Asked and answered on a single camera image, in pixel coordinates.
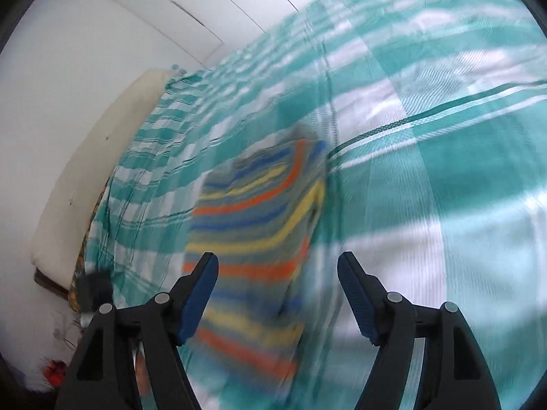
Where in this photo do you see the multicolour striped knit sweater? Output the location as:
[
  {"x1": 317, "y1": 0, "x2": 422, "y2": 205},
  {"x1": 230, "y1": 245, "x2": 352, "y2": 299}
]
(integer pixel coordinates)
[{"x1": 184, "y1": 127, "x2": 327, "y2": 389}]

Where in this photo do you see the teal white plaid bedspread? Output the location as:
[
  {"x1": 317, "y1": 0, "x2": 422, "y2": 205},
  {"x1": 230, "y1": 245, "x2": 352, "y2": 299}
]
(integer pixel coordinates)
[{"x1": 83, "y1": 0, "x2": 546, "y2": 409}]

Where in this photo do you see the cream upholstered headboard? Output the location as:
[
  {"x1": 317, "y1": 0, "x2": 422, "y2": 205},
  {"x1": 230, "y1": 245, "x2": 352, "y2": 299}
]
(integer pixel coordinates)
[{"x1": 30, "y1": 69, "x2": 174, "y2": 297}]

